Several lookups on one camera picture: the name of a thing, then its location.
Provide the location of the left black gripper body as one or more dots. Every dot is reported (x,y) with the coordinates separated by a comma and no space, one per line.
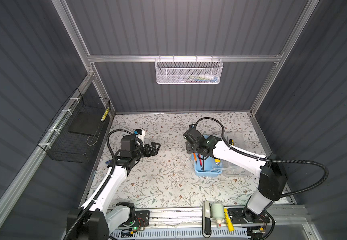
(137,154)

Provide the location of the blue plastic tool box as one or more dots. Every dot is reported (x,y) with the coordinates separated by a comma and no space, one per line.
(212,167)

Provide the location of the red hex key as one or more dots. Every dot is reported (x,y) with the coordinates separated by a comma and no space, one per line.
(200,161)

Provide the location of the orange pencil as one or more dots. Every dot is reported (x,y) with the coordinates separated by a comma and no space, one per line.
(195,158)

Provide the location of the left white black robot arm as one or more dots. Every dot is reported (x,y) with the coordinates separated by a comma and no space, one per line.
(93,220)

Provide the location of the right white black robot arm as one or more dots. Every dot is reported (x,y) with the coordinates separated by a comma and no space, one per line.
(271,174)

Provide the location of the yellow marker in black basket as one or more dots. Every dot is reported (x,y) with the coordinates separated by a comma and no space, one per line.
(105,115)

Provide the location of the black pad in basket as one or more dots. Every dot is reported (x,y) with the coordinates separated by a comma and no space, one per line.
(86,124)

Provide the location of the white glue bottle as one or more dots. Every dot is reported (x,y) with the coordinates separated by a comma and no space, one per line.
(217,213)

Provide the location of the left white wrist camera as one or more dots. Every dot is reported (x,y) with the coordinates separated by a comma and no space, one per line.
(140,134)

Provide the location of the black wire mesh basket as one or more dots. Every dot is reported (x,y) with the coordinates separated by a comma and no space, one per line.
(60,145)

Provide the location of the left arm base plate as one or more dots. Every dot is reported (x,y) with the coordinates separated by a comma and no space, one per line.
(141,219)

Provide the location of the white wire mesh basket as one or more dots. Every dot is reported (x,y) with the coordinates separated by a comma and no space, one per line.
(188,72)

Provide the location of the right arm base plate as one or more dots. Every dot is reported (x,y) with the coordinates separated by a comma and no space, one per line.
(243,216)

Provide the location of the yellow marker on rail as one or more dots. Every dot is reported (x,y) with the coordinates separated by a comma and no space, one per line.
(228,220)

